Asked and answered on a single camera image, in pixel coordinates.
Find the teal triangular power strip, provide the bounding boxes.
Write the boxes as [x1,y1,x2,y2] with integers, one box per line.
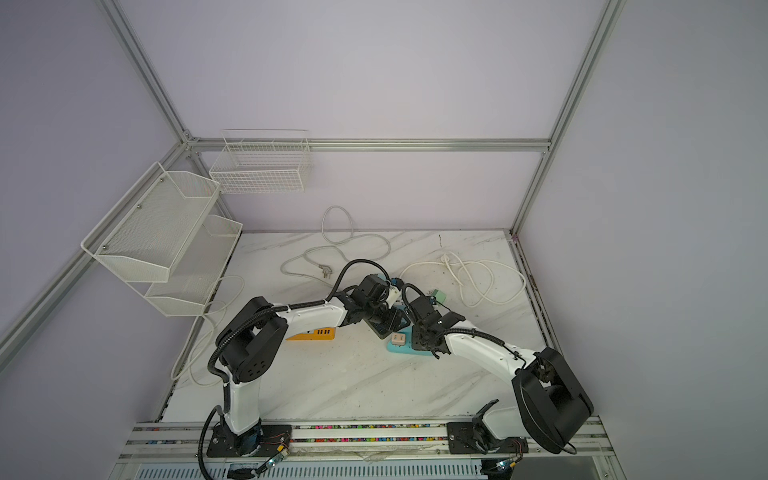
[386,327,431,356]

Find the green adapter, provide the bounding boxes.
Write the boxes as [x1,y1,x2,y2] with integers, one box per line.
[430,289,446,303]

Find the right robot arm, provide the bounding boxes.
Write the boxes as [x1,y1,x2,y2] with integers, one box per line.
[402,283,594,455]

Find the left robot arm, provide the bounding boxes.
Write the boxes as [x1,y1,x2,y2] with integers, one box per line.
[198,259,406,458]

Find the orange power strip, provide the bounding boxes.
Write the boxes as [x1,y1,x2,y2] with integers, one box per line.
[288,327,336,341]

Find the white mesh lower shelf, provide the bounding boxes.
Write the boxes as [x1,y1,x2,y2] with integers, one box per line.
[144,215,242,317]

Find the white mesh shelf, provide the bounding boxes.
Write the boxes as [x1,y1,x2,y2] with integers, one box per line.
[144,215,242,317]
[80,162,221,283]

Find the white mesh upper shelf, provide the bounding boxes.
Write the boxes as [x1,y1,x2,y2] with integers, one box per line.
[80,162,221,283]

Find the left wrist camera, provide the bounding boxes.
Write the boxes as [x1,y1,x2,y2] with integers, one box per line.
[386,278,404,308]

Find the aluminium front rail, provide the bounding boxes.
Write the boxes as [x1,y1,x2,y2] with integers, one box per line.
[116,413,616,466]

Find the white wire basket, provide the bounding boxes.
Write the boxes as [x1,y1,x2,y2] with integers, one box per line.
[209,129,313,194]

